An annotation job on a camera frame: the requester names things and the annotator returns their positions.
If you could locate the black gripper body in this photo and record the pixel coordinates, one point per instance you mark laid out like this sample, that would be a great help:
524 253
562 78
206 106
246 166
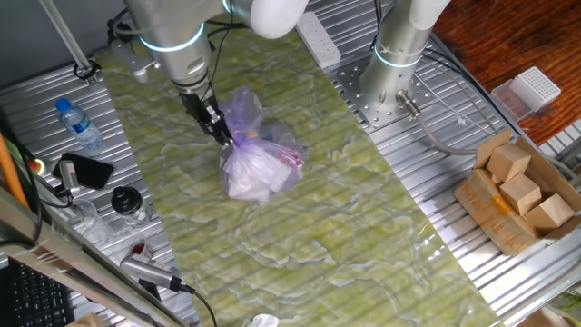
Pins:
195 102

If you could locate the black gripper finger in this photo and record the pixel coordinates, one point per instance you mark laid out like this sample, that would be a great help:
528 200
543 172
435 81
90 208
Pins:
223 129
211 131

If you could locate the purple translucent plastic bag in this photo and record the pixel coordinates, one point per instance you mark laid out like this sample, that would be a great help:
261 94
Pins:
258 172

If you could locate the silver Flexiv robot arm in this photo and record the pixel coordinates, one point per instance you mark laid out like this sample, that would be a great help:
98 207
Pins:
181 41

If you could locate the glass jar black lid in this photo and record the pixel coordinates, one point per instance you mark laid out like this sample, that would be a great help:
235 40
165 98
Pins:
128 203

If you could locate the clear water bottle blue cap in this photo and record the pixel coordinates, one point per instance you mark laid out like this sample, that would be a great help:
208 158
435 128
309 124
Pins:
81 126

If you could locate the black smartphone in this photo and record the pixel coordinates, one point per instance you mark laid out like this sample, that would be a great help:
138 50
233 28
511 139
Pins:
91 171

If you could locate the white power strip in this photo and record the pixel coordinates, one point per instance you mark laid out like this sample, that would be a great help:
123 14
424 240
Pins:
320 43

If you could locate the glass cup with red inside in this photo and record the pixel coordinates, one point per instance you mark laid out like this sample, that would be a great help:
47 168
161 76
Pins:
138 250

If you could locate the thin aluminium pole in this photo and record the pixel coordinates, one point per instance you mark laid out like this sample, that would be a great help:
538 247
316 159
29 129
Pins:
68 41

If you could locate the green marble pattern mat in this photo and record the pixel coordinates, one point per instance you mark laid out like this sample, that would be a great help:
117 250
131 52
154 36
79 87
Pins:
318 236

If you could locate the clear glass cup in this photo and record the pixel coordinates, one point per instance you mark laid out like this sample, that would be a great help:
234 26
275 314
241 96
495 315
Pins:
91 224

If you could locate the red emergency stop button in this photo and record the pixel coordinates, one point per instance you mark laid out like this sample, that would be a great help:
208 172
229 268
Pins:
38 167

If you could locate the white crumpled tissue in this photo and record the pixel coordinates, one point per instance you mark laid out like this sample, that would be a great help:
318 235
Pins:
263 320

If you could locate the orange rod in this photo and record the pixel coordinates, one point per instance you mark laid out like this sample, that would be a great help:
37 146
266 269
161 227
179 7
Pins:
10 172

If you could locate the black keyboard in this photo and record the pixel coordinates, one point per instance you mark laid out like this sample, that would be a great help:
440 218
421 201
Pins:
32 300

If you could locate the brown cardboard box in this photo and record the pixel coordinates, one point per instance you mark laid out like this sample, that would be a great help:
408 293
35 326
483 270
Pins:
488 213

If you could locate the clear plastic box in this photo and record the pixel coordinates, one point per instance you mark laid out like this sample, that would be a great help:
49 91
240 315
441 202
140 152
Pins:
506 101

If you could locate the brown wooden table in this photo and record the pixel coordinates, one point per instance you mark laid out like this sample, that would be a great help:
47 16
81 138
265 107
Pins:
495 36

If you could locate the large wooden block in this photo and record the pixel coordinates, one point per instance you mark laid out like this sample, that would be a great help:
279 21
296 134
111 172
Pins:
549 212
521 193
509 161

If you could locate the white pipette tip box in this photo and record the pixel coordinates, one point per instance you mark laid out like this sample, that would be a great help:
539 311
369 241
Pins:
538 87

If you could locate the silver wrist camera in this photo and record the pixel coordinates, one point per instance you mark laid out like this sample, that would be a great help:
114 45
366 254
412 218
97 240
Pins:
131 59

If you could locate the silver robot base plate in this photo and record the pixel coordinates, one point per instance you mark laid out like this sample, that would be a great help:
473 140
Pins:
363 106

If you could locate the silver depth camera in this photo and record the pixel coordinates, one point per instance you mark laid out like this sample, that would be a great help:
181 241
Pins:
147 270

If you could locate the aluminium frame beam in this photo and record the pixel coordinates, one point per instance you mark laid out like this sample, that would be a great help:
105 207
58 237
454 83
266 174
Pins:
68 263

